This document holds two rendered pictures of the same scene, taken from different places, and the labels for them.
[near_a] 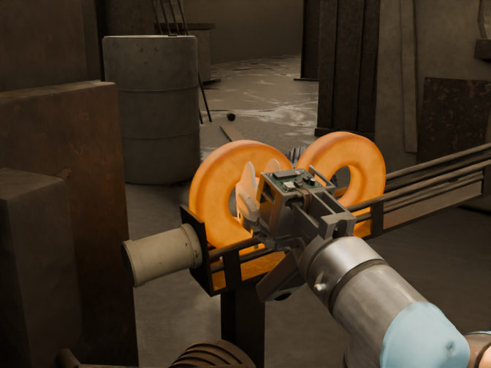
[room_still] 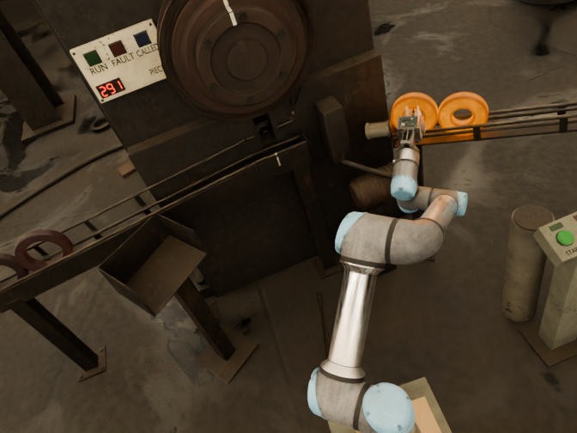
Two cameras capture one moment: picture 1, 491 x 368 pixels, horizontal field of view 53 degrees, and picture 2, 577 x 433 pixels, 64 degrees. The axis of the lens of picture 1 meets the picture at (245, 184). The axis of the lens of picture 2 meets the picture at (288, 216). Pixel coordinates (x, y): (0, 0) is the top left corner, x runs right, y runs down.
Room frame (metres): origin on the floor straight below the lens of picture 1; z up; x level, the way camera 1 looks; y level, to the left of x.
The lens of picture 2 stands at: (-0.47, -0.83, 1.70)
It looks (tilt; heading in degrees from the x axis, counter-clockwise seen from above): 43 degrees down; 59
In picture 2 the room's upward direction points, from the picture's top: 20 degrees counter-clockwise
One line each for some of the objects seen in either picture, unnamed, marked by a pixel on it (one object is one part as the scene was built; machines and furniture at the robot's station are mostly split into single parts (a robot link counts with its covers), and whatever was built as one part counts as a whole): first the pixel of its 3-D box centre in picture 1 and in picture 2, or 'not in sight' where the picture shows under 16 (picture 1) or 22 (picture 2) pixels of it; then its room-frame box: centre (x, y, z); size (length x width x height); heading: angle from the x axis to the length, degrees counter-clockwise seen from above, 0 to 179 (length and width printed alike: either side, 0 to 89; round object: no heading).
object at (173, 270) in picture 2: not in sight; (190, 311); (-0.29, 0.36, 0.36); 0.26 x 0.20 x 0.72; 8
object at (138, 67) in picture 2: not in sight; (125, 62); (0.03, 0.60, 1.15); 0.26 x 0.02 x 0.18; 153
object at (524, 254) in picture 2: not in sight; (524, 267); (0.58, -0.46, 0.26); 0.12 x 0.12 x 0.52
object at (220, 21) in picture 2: not in sight; (245, 57); (0.23, 0.26, 1.11); 0.28 x 0.06 x 0.28; 153
